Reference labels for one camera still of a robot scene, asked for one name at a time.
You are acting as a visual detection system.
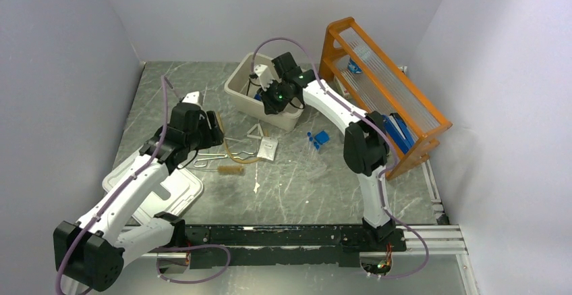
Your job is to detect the white powder bag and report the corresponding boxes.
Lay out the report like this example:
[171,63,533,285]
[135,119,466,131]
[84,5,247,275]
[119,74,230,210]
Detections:
[257,136,279,161]

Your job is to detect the metal crucible tongs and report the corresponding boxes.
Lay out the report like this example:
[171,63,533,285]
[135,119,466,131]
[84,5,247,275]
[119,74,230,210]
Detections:
[192,151,256,168]

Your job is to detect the blue plastic scoop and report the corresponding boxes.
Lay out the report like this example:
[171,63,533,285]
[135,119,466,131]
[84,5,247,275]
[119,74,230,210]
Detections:
[314,130,330,145]

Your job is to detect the yellow rubber tube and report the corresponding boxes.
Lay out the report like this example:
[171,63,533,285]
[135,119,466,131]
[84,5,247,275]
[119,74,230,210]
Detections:
[217,116,264,165]

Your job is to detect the brown test tube brush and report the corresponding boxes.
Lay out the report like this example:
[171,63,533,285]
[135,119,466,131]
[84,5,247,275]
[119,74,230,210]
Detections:
[193,165,245,176]

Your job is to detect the blue folder on shelf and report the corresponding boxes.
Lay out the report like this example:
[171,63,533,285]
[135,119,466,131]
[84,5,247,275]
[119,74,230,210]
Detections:
[382,113,414,155]

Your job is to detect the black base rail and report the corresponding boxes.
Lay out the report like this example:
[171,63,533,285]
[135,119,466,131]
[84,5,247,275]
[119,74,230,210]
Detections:
[157,223,407,269]

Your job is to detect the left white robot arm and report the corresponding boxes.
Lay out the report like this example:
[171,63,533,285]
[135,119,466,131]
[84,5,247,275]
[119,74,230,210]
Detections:
[53,102,224,294]

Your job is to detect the beige plastic bin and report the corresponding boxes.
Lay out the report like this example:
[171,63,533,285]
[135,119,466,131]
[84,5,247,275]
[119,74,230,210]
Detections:
[224,53,303,132]

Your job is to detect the clear test tube rack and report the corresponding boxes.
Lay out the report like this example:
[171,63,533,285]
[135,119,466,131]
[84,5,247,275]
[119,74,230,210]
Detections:
[293,139,328,181]

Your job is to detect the orange wooden shelf rack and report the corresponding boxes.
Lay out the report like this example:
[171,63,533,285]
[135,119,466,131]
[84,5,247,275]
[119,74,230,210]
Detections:
[319,17,452,179]

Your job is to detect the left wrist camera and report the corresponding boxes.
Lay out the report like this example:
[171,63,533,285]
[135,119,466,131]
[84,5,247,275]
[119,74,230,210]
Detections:
[181,91,203,107]

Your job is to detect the blue white cup on shelf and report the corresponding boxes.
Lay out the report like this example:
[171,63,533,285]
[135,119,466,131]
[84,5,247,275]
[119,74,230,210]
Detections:
[347,58,363,74]

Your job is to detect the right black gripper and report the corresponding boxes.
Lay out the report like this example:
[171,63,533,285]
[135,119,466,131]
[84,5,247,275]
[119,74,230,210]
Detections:
[256,79,290,115]

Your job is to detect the black metal tripod stand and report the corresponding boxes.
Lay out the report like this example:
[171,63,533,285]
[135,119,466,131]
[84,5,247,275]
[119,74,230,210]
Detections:
[246,78,260,97]

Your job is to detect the white bin lid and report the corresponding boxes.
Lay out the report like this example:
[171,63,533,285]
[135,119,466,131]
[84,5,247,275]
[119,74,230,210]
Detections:
[101,152,204,225]

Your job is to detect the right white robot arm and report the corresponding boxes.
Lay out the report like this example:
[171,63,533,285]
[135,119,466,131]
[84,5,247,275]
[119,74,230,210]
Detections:
[258,53,395,250]

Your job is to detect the white clay triangle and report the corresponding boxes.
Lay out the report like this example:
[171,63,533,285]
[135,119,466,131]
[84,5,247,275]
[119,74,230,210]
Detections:
[246,123,268,140]

